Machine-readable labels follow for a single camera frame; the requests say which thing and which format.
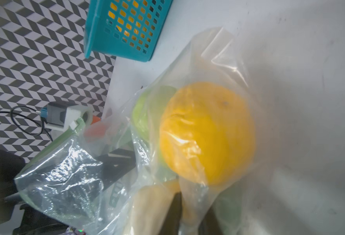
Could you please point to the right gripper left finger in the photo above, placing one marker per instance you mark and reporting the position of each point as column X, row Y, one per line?
column 171, row 223

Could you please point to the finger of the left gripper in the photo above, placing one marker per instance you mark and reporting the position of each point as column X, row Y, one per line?
column 115, row 165

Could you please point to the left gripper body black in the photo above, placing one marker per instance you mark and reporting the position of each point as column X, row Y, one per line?
column 16, row 217

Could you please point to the teal plastic basket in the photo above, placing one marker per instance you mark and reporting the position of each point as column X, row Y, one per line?
column 125, row 28

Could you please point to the zip-top bag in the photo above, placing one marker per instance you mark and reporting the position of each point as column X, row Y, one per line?
column 63, row 182

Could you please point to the yellow pear bag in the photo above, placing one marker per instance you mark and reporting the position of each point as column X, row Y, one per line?
column 207, row 134

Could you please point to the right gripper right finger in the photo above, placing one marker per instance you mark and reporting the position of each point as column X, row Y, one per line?
column 209, row 224

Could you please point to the cream pear bag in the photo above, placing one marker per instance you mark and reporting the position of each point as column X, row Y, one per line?
column 149, row 208

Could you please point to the orange bowl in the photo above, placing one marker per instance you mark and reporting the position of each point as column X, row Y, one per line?
column 95, row 130

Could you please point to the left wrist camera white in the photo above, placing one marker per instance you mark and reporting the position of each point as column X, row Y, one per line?
column 58, row 115

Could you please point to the green pear bag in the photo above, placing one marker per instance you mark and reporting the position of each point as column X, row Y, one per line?
column 145, row 118

